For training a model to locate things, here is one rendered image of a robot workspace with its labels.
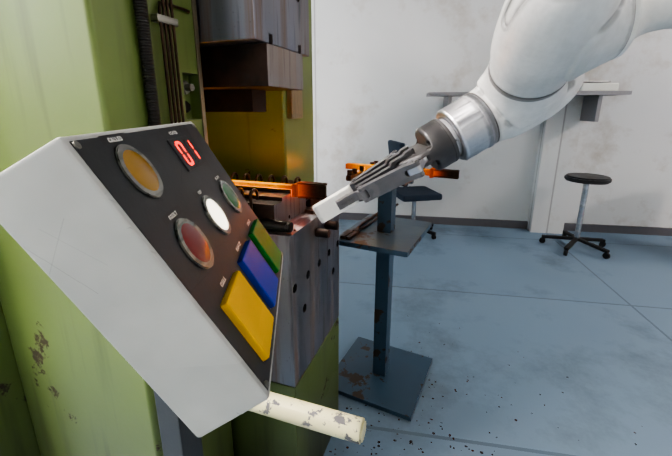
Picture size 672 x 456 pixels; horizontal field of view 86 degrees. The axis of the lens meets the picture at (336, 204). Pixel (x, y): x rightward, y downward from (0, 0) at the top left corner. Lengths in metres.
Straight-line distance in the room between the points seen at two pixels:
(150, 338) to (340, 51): 3.77
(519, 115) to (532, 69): 0.10
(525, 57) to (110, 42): 0.64
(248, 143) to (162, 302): 1.06
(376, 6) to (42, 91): 3.47
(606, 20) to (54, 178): 0.51
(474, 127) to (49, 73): 0.72
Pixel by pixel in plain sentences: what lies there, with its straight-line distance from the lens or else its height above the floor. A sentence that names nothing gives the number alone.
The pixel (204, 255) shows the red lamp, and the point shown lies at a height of 1.08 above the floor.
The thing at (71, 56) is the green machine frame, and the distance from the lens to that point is 0.80.
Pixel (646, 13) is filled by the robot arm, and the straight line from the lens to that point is 0.54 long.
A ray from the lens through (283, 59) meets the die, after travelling 0.99.
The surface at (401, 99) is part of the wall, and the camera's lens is 3.91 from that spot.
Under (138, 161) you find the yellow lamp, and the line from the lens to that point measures 0.39.
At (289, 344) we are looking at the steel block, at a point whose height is 0.61.
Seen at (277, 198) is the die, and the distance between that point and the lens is 0.98.
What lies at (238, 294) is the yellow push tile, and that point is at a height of 1.03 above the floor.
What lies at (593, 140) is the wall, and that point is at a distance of 4.33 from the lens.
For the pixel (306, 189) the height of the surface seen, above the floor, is 1.00.
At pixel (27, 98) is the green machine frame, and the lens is 0.90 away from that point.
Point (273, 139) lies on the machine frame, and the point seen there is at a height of 1.11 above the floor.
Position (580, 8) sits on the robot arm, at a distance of 0.45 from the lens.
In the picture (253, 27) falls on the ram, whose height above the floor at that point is 1.39.
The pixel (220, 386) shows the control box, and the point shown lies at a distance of 0.38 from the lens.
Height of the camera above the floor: 1.22
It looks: 15 degrees down
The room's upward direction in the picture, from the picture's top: straight up
